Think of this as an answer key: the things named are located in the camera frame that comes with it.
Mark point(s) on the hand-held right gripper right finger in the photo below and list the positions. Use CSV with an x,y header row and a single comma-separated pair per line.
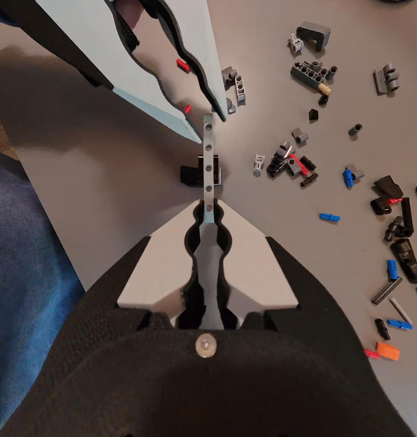
x,y
260,270

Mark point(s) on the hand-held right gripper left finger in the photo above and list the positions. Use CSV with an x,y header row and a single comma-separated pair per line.
x,y
157,270

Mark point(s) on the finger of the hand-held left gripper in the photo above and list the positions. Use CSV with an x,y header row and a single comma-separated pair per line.
x,y
195,34
99,41

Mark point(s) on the small grey black brick assembly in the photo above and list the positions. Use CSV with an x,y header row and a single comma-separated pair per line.
x,y
190,174

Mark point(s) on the long light grey lego beam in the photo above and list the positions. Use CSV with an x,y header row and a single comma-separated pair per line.
x,y
208,164

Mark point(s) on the cluster of grey lego connectors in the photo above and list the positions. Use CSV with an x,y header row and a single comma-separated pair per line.
x,y
234,82

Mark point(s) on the short red lego pin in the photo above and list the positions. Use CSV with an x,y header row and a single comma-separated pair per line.
x,y
187,108

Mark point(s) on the blue lego pin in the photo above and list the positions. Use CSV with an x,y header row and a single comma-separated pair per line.
x,y
329,218

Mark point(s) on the small light grey lego connector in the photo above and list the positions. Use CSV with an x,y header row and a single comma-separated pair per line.
x,y
259,162
295,44

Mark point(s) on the cluster of dark lego connectors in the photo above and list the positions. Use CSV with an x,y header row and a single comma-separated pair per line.
x,y
277,167

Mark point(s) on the dark grey curved lego brick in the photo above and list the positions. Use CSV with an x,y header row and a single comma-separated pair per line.
x,y
314,34

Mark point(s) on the dark grey angled lego beam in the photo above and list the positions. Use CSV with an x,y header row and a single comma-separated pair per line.
x,y
309,72

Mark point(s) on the long red lego axle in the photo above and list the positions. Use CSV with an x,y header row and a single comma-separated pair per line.
x,y
371,354

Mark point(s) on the small grey lego brick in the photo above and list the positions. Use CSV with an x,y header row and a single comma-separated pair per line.
x,y
301,135

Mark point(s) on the dark grey lego bushing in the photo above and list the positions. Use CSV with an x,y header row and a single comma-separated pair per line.
x,y
331,70

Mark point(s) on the small black lego slope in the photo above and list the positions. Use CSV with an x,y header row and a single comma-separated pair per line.
x,y
313,115

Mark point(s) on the small black round lego piece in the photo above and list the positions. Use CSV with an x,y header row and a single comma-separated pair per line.
x,y
322,100

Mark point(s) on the orange lego piece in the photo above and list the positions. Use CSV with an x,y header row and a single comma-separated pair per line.
x,y
388,350

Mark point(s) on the dark round lego bushing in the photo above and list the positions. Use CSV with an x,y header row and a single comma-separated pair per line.
x,y
355,129

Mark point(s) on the grey double lego connector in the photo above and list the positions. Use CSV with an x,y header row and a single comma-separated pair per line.
x,y
386,78

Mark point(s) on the person's left hand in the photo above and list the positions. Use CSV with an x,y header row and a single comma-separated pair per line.
x,y
125,7

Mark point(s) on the red pin with grey connector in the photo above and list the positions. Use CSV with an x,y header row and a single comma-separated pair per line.
x,y
182,65

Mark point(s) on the blue pin with grey connector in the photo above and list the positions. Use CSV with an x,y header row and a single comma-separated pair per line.
x,y
348,177

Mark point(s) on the person's blue clothing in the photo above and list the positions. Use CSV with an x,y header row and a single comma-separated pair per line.
x,y
24,287

